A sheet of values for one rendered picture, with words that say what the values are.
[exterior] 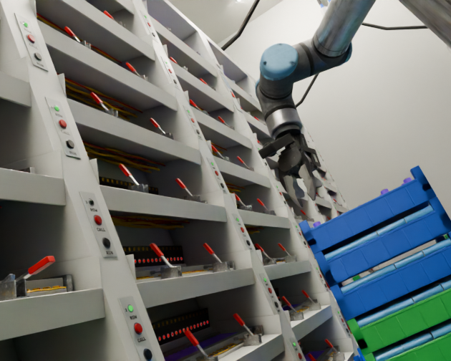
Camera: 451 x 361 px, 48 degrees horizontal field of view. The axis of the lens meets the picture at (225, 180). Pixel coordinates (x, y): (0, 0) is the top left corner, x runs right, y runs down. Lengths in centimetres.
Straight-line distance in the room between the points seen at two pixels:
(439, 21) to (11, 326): 61
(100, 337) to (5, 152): 37
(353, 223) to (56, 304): 70
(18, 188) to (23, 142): 17
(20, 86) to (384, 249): 81
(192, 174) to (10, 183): 83
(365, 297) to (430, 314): 14
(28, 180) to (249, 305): 83
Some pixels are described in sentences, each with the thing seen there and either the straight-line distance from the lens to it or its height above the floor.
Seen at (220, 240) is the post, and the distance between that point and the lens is 148.
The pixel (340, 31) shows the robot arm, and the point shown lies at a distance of 119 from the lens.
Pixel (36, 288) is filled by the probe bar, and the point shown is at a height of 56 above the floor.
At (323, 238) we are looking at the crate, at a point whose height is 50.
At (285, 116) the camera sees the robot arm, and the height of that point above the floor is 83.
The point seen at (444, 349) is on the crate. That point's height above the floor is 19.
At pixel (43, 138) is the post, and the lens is 92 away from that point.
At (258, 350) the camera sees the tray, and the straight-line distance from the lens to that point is 125.
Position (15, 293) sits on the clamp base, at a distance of 70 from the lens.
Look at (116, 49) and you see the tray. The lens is 167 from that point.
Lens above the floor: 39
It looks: 16 degrees up
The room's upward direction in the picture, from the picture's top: 25 degrees counter-clockwise
